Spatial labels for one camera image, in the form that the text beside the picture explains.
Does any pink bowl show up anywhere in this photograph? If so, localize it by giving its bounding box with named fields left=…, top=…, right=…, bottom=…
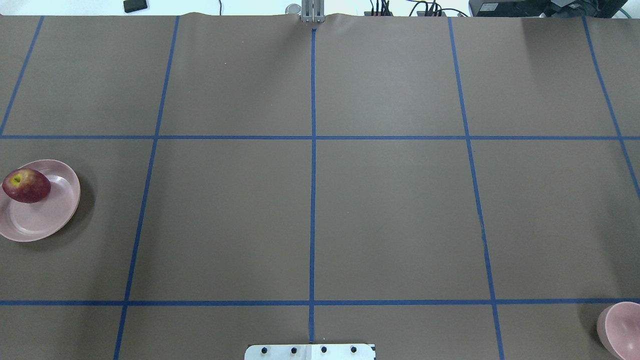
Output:
left=596, top=301, right=640, bottom=360

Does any pink plate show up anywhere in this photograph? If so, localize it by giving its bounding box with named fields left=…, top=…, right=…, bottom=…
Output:
left=0, top=159, right=82, bottom=242

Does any red apple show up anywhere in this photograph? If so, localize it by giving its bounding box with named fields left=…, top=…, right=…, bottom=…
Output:
left=2, top=167, right=51, bottom=204

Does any far orange black hub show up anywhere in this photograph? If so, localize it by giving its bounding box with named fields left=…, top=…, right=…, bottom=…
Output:
left=365, top=0, right=393, bottom=17

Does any orange black hub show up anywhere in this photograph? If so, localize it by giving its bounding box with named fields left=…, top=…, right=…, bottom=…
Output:
left=365, top=0, right=393, bottom=17
left=414, top=0, right=447, bottom=18

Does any near orange black hub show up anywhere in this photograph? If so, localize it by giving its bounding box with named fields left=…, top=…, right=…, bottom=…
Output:
left=414, top=0, right=447, bottom=18

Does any black laptop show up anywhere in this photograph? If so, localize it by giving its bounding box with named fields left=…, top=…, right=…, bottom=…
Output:
left=468, top=0, right=627, bottom=19

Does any small black device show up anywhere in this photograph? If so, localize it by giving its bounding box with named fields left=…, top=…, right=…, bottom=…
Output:
left=122, top=0, right=148, bottom=14

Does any aluminium frame post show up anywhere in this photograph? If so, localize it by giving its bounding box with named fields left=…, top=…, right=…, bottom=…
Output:
left=300, top=0, right=326, bottom=24

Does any white pedestal column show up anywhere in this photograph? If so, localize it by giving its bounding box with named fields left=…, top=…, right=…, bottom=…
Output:
left=244, top=343, right=377, bottom=360

